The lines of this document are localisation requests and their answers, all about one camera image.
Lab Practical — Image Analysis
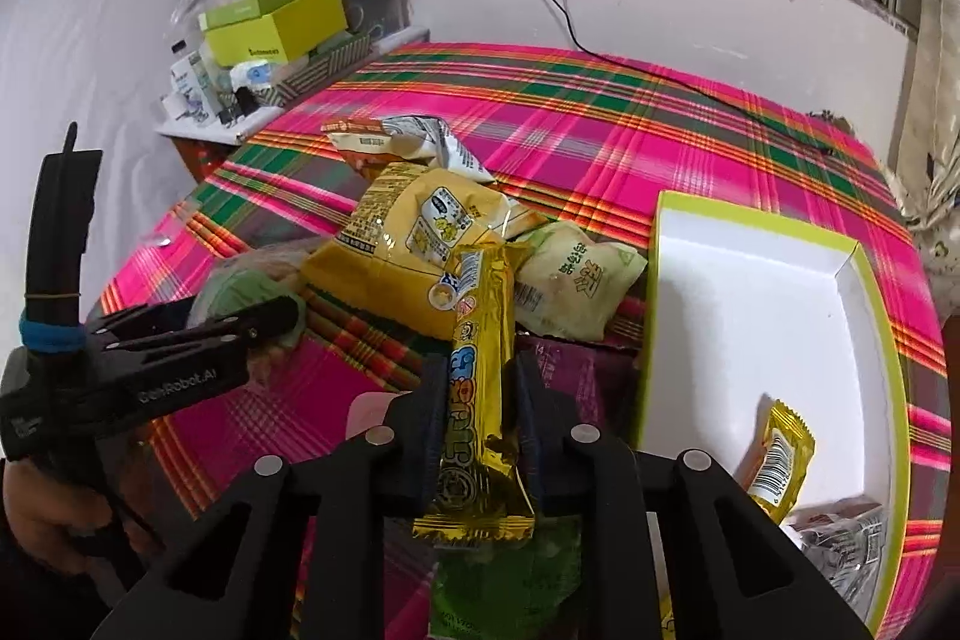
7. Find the silver dark packet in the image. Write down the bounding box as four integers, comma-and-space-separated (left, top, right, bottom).
784, 497, 890, 611

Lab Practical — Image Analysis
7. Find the pink plaid blanket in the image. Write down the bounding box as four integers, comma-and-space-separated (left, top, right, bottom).
90, 42, 944, 640

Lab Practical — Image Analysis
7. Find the purple snack packet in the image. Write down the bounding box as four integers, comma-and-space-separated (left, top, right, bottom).
517, 336, 640, 440

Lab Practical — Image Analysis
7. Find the person's left forearm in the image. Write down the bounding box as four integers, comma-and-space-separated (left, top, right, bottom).
0, 520, 128, 640

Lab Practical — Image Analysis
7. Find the lime-rimmed white box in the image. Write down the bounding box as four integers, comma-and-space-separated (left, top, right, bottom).
630, 190, 912, 640

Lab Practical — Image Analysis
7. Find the person's left hand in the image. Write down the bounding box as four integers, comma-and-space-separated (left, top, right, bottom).
0, 456, 162, 573

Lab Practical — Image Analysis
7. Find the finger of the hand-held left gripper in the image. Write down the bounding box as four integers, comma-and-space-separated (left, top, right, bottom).
84, 295, 302, 348
101, 332, 257, 372

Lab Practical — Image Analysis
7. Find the bright green snack packet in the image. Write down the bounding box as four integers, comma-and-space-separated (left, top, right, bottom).
427, 516, 584, 640

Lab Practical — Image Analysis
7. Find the pale green snack packet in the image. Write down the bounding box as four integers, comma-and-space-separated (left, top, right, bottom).
514, 222, 648, 342

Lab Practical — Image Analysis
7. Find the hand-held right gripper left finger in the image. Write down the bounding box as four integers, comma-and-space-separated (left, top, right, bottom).
90, 351, 451, 640

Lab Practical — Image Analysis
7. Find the green striped tray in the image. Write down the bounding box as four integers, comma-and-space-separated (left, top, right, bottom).
225, 32, 372, 109

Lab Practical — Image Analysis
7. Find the long yellow snack bar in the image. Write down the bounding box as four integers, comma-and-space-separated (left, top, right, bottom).
411, 242, 537, 547

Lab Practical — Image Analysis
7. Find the white orange snack packet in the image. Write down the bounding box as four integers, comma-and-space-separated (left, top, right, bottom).
381, 115, 497, 184
321, 116, 397, 170

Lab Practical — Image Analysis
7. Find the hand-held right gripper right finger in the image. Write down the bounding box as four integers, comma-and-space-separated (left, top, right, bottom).
514, 351, 875, 640

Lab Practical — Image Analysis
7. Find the peanut bag with green label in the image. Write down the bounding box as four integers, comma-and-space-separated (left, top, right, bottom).
187, 239, 323, 386

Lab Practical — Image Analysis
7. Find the small yellow packet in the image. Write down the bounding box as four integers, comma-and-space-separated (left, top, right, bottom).
739, 401, 816, 525

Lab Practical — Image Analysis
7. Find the big yellow snack bag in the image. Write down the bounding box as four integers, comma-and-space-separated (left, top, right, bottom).
301, 162, 552, 341

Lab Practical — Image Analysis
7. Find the lime green cardboard box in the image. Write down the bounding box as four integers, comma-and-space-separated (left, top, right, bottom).
199, 0, 350, 64

